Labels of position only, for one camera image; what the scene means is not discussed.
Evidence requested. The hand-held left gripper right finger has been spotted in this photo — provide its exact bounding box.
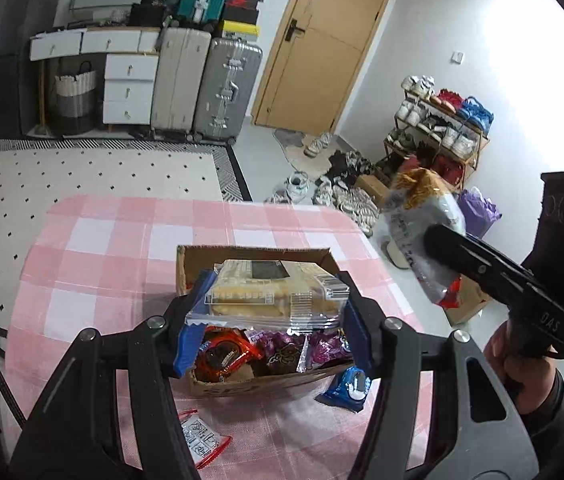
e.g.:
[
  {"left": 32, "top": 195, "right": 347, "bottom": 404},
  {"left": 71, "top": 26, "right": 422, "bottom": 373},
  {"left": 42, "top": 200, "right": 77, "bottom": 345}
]
[{"left": 337, "top": 271, "right": 540, "bottom": 480}]

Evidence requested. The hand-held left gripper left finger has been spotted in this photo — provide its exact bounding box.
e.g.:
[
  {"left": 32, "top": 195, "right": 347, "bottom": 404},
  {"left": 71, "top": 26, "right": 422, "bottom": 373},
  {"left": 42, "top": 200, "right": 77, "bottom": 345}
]
[{"left": 9, "top": 270, "right": 219, "bottom": 480}]

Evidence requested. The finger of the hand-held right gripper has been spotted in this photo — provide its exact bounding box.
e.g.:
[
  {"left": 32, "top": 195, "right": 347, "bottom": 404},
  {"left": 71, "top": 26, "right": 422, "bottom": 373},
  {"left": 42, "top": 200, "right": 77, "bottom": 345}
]
[{"left": 424, "top": 223, "right": 534, "bottom": 311}]

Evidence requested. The red cookie packet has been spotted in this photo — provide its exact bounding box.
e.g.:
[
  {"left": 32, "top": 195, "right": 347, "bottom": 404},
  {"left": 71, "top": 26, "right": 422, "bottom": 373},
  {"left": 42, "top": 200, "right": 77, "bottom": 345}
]
[{"left": 196, "top": 327, "right": 263, "bottom": 382}]

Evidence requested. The white orange noodle packet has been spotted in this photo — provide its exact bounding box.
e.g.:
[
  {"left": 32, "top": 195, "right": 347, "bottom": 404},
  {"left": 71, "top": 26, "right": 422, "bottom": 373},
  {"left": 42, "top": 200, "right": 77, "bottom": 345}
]
[{"left": 381, "top": 167, "right": 468, "bottom": 309}]

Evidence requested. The brown cardboard box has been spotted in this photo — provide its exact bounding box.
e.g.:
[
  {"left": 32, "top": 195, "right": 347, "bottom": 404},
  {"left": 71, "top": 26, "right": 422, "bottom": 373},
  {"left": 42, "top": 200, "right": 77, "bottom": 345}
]
[{"left": 176, "top": 245, "right": 363, "bottom": 399}]

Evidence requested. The clear biscuit packet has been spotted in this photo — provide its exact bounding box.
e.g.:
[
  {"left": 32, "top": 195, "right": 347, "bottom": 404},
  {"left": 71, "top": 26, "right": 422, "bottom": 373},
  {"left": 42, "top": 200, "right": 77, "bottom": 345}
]
[{"left": 186, "top": 259, "right": 351, "bottom": 334}]

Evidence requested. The person's right forearm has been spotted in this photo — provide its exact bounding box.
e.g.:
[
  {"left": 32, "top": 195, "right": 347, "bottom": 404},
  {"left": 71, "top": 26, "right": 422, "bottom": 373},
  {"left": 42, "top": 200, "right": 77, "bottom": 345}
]
[{"left": 517, "top": 367, "right": 564, "bottom": 461}]

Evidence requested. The person's right hand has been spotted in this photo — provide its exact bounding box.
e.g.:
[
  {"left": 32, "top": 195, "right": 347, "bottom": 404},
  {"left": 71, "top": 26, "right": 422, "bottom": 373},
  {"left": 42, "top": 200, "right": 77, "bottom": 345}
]
[{"left": 483, "top": 321, "right": 559, "bottom": 417}]

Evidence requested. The printed cardboard carton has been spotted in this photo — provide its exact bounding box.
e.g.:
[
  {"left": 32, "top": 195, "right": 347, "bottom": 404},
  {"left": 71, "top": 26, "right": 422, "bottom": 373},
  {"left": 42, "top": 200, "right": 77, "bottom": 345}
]
[{"left": 443, "top": 275, "right": 494, "bottom": 326}]

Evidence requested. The purple gift bag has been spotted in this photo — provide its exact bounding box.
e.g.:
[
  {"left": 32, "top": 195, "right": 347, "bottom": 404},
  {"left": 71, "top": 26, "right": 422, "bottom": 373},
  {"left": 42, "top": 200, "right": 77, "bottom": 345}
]
[{"left": 457, "top": 187, "right": 502, "bottom": 241}]

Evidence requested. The blue cookie packet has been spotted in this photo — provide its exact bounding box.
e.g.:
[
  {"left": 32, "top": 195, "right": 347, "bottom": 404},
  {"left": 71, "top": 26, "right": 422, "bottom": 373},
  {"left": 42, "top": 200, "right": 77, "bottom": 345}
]
[{"left": 316, "top": 366, "right": 373, "bottom": 414}]

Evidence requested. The white red-edged snack packet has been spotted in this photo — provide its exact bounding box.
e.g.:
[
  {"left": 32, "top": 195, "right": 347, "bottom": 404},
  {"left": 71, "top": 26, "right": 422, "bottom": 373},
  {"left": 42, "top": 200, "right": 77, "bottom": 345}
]
[{"left": 178, "top": 409, "right": 233, "bottom": 469}]

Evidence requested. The pink checked tablecloth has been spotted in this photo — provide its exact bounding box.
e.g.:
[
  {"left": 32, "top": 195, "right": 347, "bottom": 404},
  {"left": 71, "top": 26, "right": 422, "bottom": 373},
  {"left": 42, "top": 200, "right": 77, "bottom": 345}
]
[{"left": 4, "top": 195, "right": 435, "bottom": 480}]

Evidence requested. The small cardboard carton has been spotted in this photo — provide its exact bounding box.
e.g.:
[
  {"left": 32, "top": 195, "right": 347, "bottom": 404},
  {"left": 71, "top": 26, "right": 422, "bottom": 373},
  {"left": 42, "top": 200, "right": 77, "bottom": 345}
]
[{"left": 354, "top": 174, "right": 393, "bottom": 202}]

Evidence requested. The shoe rack with shoes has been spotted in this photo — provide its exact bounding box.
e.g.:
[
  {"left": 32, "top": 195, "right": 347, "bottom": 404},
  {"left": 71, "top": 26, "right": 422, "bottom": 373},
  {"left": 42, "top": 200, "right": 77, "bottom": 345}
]
[{"left": 384, "top": 75, "right": 488, "bottom": 191}]

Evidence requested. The pile of floor shoes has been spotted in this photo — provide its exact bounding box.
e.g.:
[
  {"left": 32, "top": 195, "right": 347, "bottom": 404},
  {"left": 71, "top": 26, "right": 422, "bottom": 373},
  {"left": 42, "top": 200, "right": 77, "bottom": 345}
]
[{"left": 266, "top": 132, "right": 389, "bottom": 239}]

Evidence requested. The white dotted rug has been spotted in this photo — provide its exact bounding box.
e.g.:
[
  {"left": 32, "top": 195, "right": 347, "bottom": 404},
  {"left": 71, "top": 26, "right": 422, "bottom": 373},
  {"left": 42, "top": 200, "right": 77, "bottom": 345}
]
[{"left": 0, "top": 138, "right": 253, "bottom": 311}]

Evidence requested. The grey door mat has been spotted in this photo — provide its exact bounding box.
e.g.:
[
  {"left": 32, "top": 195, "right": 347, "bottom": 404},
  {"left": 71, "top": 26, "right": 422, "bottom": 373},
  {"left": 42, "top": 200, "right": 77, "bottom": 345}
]
[{"left": 274, "top": 128, "right": 313, "bottom": 169}]

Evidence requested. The silver suitcase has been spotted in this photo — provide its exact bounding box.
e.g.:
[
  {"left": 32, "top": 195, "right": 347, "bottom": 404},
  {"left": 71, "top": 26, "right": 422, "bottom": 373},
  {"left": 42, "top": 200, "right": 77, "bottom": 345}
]
[{"left": 193, "top": 36, "right": 264, "bottom": 142}]

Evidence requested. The wooden door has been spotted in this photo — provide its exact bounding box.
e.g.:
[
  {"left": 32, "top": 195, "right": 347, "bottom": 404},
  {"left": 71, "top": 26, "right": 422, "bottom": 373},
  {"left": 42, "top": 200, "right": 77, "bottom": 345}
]
[{"left": 252, "top": 0, "right": 401, "bottom": 137}]

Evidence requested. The cream suitcase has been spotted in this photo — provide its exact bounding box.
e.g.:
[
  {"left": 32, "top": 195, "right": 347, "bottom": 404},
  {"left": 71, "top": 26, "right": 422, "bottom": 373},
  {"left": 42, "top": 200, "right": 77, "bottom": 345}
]
[{"left": 150, "top": 26, "right": 211, "bottom": 134}]

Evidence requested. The grey white laundry basket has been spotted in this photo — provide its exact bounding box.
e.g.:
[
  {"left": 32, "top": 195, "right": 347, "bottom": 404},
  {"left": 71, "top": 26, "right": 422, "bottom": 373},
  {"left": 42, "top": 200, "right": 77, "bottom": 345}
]
[{"left": 54, "top": 61, "right": 99, "bottom": 134}]

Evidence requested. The white drawer desk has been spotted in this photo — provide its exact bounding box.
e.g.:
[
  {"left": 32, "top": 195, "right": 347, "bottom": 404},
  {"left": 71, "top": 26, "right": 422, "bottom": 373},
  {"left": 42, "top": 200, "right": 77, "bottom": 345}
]
[{"left": 30, "top": 27, "right": 161, "bottom": 126}]

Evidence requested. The yellow black shoe box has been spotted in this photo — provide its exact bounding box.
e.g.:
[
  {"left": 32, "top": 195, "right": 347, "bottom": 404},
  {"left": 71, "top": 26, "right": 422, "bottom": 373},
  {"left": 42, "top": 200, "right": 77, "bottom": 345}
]
[{"left": 217, "top": 20, "right": 261, "bottom": 41}]

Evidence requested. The dark refrigerator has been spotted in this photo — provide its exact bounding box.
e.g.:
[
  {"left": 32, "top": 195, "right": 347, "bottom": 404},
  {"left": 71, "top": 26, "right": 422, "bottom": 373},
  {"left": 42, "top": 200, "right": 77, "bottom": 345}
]
[{"left": 0, "top": 0, "right": 65, "bottom": 142}]

